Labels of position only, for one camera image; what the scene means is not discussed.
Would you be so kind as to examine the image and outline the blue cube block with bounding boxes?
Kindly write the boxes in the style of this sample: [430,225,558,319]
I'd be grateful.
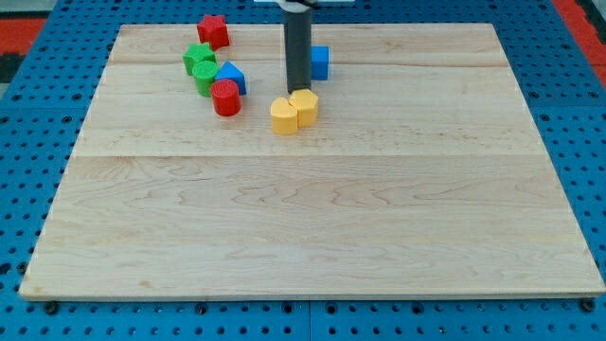
[312,45,330,81]

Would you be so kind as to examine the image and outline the yellow heart block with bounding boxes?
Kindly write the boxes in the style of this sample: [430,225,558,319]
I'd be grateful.
[270,98,298,135]

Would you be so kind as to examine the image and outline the yellow pentagon block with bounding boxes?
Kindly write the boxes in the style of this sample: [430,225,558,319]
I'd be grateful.
[289,89,319,128]

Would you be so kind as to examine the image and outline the red cylinder block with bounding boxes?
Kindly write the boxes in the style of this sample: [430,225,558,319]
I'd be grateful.
[210,79,241,117]

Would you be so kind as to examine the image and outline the light wooden board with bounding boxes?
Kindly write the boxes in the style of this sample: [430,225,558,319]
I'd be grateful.
[20,24,605,302]

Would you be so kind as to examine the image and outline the blue triangle block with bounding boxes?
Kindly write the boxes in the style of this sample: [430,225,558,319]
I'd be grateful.
[215,61,247,95]

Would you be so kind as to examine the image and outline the green cylinder block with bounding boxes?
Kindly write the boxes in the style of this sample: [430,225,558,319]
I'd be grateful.
[192,61,220,98]

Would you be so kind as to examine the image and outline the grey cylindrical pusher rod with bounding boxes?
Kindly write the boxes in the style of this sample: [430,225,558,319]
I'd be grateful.
[281,2,312,93]

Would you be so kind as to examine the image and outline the green star block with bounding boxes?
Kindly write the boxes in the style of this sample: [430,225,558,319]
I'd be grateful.
[183,43,216,76]

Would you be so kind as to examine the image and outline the red star block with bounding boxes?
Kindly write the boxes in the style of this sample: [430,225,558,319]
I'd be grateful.
[196,14,230,51]

